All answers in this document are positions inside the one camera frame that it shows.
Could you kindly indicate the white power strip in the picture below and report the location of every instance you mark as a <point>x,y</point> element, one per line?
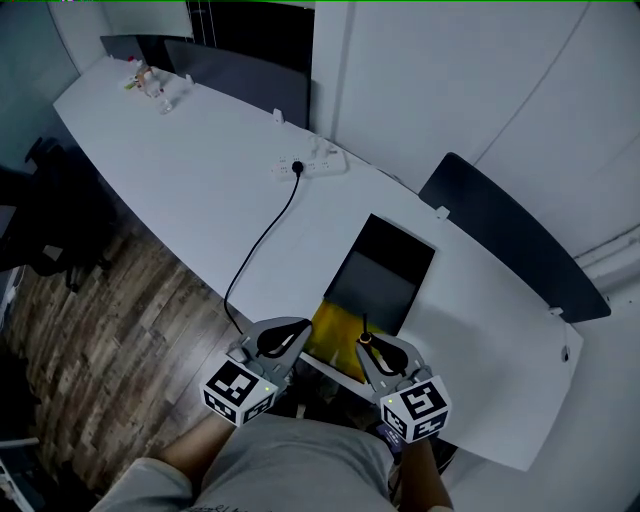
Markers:
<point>320,165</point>

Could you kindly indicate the person's right forearm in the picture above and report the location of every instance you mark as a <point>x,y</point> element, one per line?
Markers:
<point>425,475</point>

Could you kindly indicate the white plastic bottle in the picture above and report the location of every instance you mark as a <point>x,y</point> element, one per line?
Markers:
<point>151,87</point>

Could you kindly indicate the small snack packet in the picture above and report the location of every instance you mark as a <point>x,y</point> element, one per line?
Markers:
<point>134,77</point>

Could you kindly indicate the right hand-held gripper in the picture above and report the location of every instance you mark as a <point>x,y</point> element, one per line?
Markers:
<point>417,405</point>

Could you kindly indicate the black wall panel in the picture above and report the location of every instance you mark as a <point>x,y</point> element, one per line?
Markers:
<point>260,35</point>

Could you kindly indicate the yellow cloth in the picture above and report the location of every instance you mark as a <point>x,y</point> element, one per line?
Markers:
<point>335,340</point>

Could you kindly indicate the person's grey shirt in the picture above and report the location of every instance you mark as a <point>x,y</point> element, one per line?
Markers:
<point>280,465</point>

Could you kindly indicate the white plug adaptor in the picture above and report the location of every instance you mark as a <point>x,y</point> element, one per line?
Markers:
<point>318,145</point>

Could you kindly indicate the black office chair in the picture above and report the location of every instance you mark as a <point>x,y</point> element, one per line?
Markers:
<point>55,215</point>

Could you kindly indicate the clear plastic cup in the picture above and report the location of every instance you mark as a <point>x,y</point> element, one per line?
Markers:
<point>165,106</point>

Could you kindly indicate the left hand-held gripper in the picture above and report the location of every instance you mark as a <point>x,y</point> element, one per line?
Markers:
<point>235,387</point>

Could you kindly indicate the person's left forearm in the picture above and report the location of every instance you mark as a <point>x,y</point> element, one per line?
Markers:
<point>195,445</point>

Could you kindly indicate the white wall conduit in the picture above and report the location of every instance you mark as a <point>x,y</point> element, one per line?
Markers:
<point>607,255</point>

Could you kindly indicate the large dark grey desk partition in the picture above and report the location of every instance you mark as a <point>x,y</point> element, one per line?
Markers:
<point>510,235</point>

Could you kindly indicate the small dark grey desk partition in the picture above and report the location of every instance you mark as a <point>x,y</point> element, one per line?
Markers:
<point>130,47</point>

